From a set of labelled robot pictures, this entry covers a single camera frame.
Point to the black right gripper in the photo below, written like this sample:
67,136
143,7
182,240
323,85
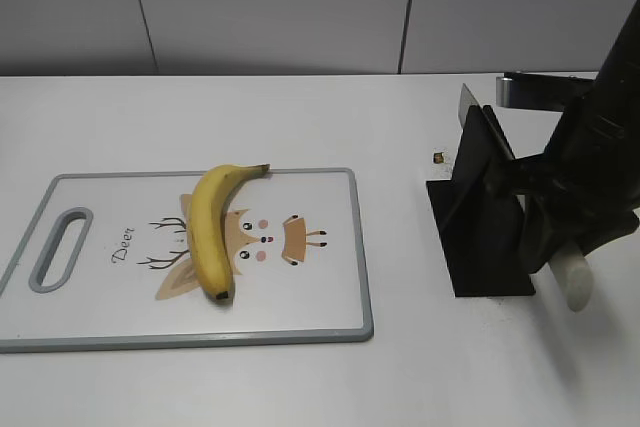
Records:
584,186

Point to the white-handled kitchen knife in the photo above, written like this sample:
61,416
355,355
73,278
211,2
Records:
569,266

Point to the yellow banana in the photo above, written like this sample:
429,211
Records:
205,224

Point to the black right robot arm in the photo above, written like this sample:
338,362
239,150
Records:
625,47

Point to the black knife stand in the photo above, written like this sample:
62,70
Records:
479,231

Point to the white deer cutting board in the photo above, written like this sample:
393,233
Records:
104,265

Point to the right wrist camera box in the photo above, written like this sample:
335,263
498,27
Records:
526,91

